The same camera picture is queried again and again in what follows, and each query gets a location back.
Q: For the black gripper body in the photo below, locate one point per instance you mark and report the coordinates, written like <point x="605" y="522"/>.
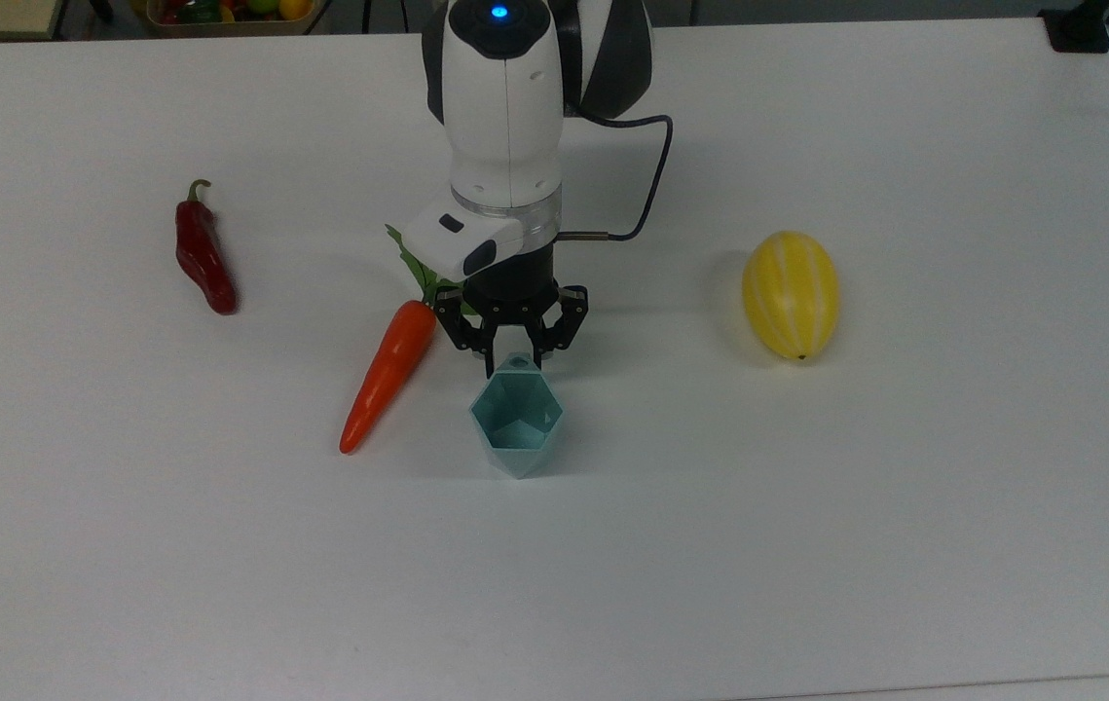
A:
<point x="515" y="297"/>

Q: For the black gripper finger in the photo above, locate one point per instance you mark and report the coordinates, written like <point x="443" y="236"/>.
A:
<point x="566" y="319"/>
<point x="459" y="319"/>

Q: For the teal faceted mug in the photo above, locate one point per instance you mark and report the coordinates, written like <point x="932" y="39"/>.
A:
<point x="515" y="414"/>

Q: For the orange toy carrot green leaves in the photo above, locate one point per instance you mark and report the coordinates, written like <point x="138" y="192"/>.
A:
<point x="393" y="365"/>

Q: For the yellow striped melon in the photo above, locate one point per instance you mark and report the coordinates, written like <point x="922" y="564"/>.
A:
<point x="792" y="297"/>

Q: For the red chili pepper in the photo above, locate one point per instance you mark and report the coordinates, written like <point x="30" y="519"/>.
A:
<point x="203" y="258"/>

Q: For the yellow toy fruit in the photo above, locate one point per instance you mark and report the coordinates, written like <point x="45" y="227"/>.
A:
<point x="295" y="8"/>

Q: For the basket of toy produce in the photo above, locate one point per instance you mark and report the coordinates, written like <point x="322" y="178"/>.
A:
<point x="223" y="27"/>

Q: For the black table clamp mount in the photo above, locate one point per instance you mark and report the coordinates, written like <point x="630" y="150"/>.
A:
<point x="1080" y="35"/>

